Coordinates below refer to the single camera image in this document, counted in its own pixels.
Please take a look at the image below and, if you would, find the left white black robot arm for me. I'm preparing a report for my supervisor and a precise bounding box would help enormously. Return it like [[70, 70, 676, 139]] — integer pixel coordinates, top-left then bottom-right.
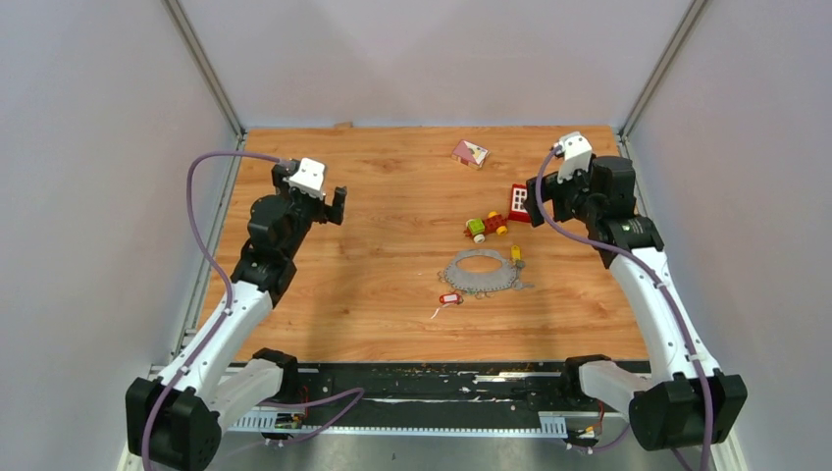
[[126, 158, 346, 470]]

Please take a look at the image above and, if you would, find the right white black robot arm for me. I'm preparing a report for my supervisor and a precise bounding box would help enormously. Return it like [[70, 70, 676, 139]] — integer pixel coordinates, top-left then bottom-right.
[[524, 156, 748, 451]]

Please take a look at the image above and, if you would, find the red white window brick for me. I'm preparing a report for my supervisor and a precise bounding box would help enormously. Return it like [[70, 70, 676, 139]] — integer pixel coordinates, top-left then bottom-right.
[[507, 183, 531, 224]]

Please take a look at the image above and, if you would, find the toy brick car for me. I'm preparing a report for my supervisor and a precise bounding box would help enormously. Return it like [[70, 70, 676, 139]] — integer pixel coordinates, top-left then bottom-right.
[[463, 211, 508, 243]]

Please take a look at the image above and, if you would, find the purple cable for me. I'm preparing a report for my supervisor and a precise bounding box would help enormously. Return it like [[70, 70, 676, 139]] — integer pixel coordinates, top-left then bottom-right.
[[534, 145, 716, 471], [141, 151, 367, 471]]

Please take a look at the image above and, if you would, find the pink picture block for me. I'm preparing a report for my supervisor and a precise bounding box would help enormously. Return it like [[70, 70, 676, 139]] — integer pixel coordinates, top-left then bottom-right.
[[450, 139, 491, 170]]

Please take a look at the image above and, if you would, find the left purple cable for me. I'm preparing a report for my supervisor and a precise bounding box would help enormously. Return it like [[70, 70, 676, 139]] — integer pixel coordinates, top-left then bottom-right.
[[141, 151, 367, 471]]

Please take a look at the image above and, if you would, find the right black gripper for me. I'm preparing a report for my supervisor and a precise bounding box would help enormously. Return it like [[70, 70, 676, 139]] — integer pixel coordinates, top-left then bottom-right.
[[523, 158, 600, 228]]

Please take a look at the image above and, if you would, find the slotted cable duct rail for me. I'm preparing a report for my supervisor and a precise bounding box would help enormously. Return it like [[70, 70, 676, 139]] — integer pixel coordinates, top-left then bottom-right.
[[227, 410, 568, 438]]

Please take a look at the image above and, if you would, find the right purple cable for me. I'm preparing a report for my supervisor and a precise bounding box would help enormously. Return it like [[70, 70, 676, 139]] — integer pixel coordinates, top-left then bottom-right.
[[534, 145, 716, 471]]

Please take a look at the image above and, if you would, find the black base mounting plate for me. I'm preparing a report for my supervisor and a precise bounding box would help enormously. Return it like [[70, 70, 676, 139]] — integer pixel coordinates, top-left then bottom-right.
[[270, 361, 617, 432]]

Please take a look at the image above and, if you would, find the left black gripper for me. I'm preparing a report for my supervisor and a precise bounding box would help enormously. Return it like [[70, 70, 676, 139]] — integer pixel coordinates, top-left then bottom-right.
[[272, 165, 346, 259]]

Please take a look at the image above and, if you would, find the red key tag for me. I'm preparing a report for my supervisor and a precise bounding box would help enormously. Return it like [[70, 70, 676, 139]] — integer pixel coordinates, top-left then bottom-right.
[[439, 292, 463, 305]]

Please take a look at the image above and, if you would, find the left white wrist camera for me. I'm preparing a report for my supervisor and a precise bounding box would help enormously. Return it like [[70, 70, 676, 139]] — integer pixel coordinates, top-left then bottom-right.
[[285, 158, 327, 200]]

